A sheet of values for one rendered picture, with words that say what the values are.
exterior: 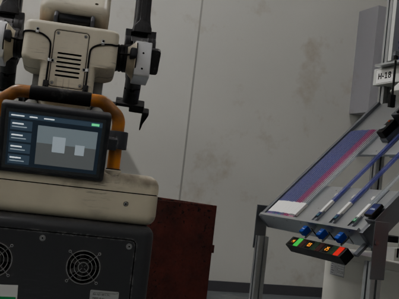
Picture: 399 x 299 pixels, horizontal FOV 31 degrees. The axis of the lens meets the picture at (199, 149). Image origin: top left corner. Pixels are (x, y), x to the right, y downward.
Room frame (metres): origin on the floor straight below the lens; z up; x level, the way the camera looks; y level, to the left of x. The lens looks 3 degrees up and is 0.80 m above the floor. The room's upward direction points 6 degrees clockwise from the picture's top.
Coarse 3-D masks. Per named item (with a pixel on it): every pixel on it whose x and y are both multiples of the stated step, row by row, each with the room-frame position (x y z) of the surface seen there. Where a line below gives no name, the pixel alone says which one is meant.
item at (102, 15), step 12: (48, 0) 2.12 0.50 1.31; (60, 0) 2.13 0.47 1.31; (72, 0) 2.15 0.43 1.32; (84, 0) 2.16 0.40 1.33; (96, 0) 2.17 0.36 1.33; (108, 0) 2.20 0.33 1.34; (48, 12) 2.13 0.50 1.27; (60, 12) 2.13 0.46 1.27; (72, 12) 2.13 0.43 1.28; (84, 12) 2.14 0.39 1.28; (96, 12) 2.14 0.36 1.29; (108, 12) 2.16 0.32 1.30; (96, 24) 2.17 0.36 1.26; (108, 24) 2.20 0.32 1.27
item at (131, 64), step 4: (132, 44) 2.20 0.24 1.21; (136, 44) 2.19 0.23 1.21; (128, 48) 2.20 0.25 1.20; (132, 48) 2.16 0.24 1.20; (136, 48) 2.16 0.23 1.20; (128, 52) 2.19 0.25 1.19; (132, 52) 2.16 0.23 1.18; (136, 52) 2.16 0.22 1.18; (128, 56) 2.19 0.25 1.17; (132, 56) 2.16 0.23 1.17; (136, 56) 2.16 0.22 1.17; (128, 60) 2.19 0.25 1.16; (132, 60) 2.18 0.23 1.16; (136, 60) 2.17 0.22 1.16; (128, 64) 2.19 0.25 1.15; (132, 64) 2.18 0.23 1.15; (128, 68) 2.20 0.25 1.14; (132, 68) 2.19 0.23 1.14; (128, 72) 2.21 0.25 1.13; (132, 72) 2.19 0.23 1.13; (128, 76) 2.23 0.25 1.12
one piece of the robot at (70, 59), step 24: (48, 24) 2.08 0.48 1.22; (72, 24) 2.11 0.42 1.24; (24, 48) 2.07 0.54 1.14; (48, 48) 2.07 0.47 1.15; (72, 48) 2.09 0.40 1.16; (96, 48) 2.10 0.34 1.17; (120, 48) 2.20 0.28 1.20; (48, 72) 2.07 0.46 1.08; (72, 72) 2.08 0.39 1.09; (96, 72) 2.13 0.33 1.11
